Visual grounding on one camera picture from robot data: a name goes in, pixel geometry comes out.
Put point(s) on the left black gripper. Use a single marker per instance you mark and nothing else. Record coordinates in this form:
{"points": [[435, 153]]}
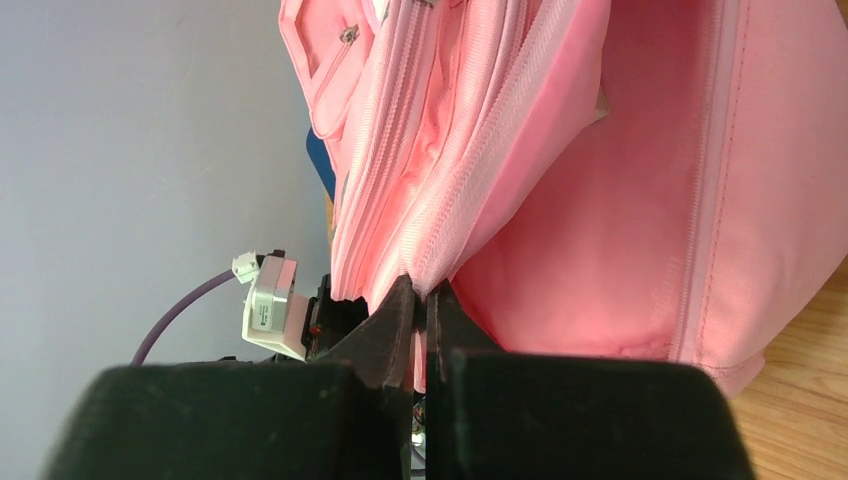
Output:
{"points": [[328, 321]]}

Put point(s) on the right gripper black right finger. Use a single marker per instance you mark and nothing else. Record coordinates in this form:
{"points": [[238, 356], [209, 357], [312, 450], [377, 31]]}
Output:
{"points": [[491, 414]]}

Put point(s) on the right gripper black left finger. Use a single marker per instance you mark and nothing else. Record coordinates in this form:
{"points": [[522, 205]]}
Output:
{"points": [[346, 415]]}

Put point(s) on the pink student backpack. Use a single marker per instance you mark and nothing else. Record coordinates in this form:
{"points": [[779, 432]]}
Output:
{"points": [[660, 180]]}

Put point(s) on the navy blue pencil case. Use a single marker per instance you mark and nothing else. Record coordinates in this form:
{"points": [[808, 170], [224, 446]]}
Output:
{"points": [[319, 156]]}

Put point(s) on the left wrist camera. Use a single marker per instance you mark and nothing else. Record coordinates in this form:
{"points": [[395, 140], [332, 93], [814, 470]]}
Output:
{"points": [[274, 315]]}

